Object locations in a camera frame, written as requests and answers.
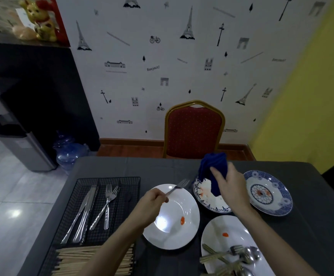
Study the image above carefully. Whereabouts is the person's left hand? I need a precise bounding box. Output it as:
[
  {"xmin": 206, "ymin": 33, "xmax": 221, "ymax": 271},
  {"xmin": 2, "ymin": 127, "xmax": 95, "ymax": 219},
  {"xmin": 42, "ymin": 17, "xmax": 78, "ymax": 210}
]
[{"xmin": 131, "ymin": 188, "xmax": 169, "ymax": 227}]

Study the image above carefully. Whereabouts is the person's right hand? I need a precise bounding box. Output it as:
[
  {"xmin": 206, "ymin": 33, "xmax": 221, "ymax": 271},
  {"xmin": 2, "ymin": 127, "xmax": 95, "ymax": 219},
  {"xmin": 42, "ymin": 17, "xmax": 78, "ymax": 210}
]
[{"xmin": 210, "ymin": 162, "xmax": 253, "ymax": 217}]

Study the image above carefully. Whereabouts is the dark blue cloth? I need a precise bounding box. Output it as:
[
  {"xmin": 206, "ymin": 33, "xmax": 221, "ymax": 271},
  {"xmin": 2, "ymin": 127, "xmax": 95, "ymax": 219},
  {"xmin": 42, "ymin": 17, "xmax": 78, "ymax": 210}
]
[{"xmin": 198, "ymin": 152, "xmax": 228, "ymax": 197}]

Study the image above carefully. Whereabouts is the silver fork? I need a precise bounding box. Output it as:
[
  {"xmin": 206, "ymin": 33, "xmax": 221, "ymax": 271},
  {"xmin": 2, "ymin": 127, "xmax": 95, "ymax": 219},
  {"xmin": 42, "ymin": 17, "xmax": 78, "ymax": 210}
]
[
  {"xmin": 165, "ymin": 179, "xmax": 191, "ymax": 196},
  {"xmin": 103, "ymin": 184, "xmax": 113, "ymax": 230},
  {"xmin": 89, "ymin": 186, "xmax": 120, "ymax": 231},
  {"xmin": 213, "ymin": 244, "xmax": 244, "ymax": 257}
]

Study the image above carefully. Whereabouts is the person's right forearm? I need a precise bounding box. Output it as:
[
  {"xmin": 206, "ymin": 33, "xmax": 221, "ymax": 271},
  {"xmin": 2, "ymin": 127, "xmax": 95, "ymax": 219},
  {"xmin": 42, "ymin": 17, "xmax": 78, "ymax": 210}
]
[{"xmin": 236, "ymin": 205, "xmax": 312, "ymax": 276}]

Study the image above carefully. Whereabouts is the person's left forearm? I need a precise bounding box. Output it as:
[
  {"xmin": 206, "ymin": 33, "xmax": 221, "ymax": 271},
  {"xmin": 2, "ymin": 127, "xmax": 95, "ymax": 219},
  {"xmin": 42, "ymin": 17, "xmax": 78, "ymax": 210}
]
[{"xmin": 76, "ymin": 218, "xmax": 145, "ymax": 276}]

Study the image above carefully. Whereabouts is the plain white plate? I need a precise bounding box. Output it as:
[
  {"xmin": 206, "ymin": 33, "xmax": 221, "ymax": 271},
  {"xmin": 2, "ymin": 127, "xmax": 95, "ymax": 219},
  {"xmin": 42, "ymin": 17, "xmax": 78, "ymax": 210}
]
[
  {"xmin": 201, "ymin": 215, "xmax": 275, "ymax": 276},
  {"xmin": 142, "ymin": 184, "xmax": 200, "ymax": 251}
]

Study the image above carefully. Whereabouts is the white plate with blue rim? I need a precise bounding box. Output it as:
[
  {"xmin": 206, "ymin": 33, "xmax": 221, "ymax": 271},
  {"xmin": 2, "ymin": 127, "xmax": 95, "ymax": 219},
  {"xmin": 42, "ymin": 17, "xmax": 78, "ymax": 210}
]
[{"xmin": 193, "ymin": 177, "xmax": 232, "ymax": 214}]

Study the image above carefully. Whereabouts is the blue patterned plate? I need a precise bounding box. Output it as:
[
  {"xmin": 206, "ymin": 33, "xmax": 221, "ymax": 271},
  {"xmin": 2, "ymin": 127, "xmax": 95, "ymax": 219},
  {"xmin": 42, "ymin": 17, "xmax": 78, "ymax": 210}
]
[{"xmin": 243, "ymin": 170, "xmax": 293, "ymax": 217}]

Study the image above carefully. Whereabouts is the wooden baseboard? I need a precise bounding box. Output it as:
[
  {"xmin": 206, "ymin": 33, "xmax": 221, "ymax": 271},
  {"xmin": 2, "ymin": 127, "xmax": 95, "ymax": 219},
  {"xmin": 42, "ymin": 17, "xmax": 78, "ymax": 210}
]
[{"xmin": 96, "ymin": 137, "xmax": 256, "ymax": 161}]

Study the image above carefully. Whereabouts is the silver table knife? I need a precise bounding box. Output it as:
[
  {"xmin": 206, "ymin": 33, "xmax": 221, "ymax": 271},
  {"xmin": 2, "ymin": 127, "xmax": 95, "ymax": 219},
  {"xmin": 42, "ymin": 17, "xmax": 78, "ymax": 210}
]
[
  {"xmin": 60, "ymin": 185, "xmax": 97, "ymax": 245},
  {"xmin": 72, "ymin": 185, "xmax": 99, "ymax": 244}
]

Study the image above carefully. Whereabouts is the silver spoon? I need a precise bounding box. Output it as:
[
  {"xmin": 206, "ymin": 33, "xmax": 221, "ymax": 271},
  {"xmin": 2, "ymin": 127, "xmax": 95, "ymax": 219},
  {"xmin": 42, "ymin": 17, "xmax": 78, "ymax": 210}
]
[
  {"xmin": 224, "ymin": 246, "xmax": 261, "ymax": 265},
  {"xmin": 232, "ymin": 265, "xmax": 255, "ymax": 276}
]

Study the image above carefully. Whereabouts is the dark grey tablecloth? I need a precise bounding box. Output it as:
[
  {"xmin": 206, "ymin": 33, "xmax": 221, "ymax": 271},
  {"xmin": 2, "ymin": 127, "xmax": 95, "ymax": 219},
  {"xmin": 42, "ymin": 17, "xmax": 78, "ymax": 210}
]
[{"xmin": 17, "ymin": 156, "xmax": 334, "ymax": 276}]

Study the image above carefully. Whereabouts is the blue water bottle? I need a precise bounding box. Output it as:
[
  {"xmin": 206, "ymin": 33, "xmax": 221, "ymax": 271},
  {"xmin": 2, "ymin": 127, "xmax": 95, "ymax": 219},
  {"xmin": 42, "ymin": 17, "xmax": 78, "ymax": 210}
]
[{"xmin": 52, "ymin": 130, "xmax": 90, "ymax": 173}]

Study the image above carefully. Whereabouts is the pile of wooden chopsticks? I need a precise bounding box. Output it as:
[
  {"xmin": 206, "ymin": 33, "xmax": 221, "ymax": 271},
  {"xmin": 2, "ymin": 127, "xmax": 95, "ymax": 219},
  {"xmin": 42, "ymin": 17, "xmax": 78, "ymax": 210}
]
[{"xmin": 52, "ymin": 244, "xmax": 135, "ymax": 276}]

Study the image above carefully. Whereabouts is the grey water dispenser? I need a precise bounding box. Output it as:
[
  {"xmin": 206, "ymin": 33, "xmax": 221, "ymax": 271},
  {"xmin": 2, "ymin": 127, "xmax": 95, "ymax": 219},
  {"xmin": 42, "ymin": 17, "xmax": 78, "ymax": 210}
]
[{"xmin": 0, "ymin": 70, "xmax": 57, "ymax": 173}]

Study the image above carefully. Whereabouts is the black cabinet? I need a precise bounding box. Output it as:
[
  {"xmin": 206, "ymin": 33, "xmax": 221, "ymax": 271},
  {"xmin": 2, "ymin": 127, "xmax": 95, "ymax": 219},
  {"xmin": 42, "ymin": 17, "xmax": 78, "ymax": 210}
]
[{"xmin": 0, "ymin": 41, "xmax": 101, "ymax": 153}]

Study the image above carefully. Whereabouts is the golden lucky cat figurine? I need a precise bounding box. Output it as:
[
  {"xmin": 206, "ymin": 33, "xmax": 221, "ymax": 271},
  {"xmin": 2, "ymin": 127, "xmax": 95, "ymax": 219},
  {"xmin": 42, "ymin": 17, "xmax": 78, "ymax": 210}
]
[{"xmin": 19, "ymin": 0, "xmax": 58, "ymax": 43}]

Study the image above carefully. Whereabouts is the peach plastic bag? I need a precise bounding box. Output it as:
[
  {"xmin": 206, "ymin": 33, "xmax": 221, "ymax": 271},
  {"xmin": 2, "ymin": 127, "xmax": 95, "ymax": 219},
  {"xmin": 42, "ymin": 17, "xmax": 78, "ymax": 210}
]
[{"xmin": 11, "ymin": 24, "xmax": 39, "ymax": 41}]

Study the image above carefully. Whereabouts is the white paper card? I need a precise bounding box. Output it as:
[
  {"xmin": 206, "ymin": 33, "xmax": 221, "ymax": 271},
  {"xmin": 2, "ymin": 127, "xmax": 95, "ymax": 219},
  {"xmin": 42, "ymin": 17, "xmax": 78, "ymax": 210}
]
[{"xmin": 15, "ymin": 7, "xmax": 37, "ymax": 28}]

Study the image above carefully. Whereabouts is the black wire cutlery tray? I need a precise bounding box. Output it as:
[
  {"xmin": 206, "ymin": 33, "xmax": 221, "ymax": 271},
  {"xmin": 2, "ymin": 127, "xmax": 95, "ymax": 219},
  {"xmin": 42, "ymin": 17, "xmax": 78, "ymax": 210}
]
[{"xmin": 37, "ymin": 177, "xmax": 141, "ymax": 276}]

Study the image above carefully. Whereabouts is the red chair with gold frame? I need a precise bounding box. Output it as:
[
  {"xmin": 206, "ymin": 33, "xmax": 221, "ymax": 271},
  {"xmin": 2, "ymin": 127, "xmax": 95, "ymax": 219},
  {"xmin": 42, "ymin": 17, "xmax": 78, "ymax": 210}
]
[{"xmin": 162, "ymin": 100, "xmax": 226, "ymax": 159}]

